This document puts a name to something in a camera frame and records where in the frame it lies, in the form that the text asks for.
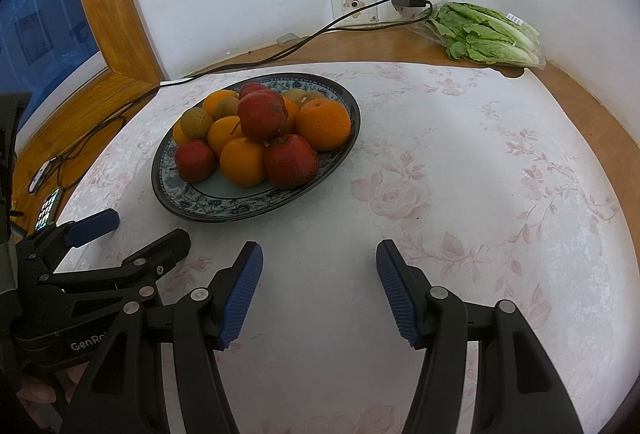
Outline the small white device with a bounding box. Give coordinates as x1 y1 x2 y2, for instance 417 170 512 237
27 159 53 195

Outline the white wall socket round port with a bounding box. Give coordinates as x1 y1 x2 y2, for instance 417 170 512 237
330 0 376 25

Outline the smartphone with lit screen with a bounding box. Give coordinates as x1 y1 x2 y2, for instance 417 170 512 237
34 186 63 232

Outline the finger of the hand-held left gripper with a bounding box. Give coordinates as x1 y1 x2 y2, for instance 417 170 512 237
20 209 120 272
120 229 191 282

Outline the bagged green romaine lettuce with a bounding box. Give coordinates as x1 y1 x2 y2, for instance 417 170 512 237
407 1 546 69

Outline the blue patterned ceramic plate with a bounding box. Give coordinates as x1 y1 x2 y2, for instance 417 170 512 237
151 72 362 223

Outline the white floral tablecloth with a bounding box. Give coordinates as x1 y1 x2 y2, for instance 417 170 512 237
50 61 633 434

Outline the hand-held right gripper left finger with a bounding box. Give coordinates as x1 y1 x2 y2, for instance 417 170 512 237
60 241 264 434

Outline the black charging cable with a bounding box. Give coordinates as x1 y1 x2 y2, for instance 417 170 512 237
35 0 393 195
35 0 435 195

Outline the person's left hand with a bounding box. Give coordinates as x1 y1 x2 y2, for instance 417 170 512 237
15 361 93 407

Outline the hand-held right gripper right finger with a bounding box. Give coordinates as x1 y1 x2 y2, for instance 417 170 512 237
376 239 583 434

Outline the orange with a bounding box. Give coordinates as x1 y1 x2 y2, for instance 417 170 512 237
296 98 352 152
282 96 301 137
207 115 246 157
172 118 193 147
219 137 267 187
202 90 240 119

